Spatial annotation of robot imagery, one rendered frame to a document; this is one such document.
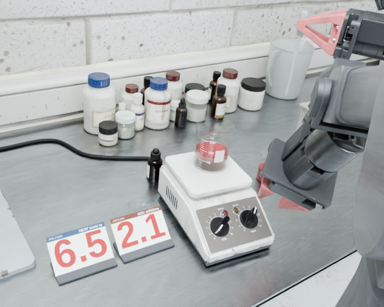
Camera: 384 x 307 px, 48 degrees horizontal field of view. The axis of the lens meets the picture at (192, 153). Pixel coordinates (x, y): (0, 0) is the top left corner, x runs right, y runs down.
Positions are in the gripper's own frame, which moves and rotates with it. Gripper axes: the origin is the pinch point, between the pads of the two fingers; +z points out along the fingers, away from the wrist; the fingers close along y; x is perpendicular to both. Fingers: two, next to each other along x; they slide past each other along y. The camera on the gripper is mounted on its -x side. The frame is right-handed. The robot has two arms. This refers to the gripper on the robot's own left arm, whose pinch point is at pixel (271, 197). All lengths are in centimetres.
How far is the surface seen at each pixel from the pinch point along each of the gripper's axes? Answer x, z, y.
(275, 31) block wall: -77, 32, 3
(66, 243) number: 16.6, 11.3, 24.7
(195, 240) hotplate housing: 7.8, 9.3, 6.9
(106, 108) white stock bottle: -18.3, 25.9, 33.4
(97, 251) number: 15.4, 11.9, 20.0
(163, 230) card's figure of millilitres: 7.3, 12.5, 12.0
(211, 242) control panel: 7.9, 7.0, 4.8
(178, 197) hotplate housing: 1.9, 10.1, 12.2
